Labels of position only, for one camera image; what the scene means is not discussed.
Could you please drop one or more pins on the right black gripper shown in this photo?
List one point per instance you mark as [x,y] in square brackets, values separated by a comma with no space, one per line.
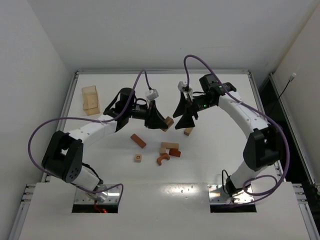
[189,107]

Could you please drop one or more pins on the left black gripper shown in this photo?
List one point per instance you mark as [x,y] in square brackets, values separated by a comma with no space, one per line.
[150,114]

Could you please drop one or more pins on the striped dark wood block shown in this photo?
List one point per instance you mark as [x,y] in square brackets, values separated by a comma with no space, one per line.
[169,122]

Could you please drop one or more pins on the light tan wood block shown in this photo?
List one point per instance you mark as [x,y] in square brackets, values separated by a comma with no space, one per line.
[188,131]

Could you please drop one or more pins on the clear plastic block box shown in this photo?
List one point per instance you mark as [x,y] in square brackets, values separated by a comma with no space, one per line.
[91,104]

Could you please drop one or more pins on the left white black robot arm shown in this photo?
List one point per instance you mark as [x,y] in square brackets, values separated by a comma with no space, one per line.
[64,155]

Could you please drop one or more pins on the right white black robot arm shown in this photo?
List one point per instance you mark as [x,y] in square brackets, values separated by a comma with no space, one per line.
[264,144]

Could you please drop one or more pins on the long red-brown wood block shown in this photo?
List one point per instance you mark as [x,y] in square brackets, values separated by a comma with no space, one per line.
[138,141]

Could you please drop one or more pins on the long light wood block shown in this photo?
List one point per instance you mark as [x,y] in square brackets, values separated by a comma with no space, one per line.
[169,145]

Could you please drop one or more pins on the orange arch wood block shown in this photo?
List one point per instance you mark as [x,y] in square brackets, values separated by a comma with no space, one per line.
[162,157]

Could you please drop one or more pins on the red-brown wedge block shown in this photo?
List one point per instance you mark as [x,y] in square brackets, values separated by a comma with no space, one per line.
[174,152]

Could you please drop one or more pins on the small light wood cube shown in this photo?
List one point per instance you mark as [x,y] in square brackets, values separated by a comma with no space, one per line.
[162,151]

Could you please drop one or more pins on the letter Q wood cube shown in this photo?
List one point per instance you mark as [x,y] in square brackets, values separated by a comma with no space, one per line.
[138,158]

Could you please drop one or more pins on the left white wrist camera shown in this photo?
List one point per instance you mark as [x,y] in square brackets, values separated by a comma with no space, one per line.
[151,94]

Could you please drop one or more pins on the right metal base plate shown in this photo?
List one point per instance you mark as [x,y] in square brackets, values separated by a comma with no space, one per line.
[217,196]

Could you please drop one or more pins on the metal base plate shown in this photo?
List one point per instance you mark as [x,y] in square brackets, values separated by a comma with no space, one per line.
[217,196]
[108,197]

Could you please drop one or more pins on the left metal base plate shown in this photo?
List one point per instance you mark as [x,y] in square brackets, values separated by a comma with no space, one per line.
[108,197]

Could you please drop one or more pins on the black wall cable white plug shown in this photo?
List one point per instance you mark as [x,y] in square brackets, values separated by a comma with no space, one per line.
[290,79]

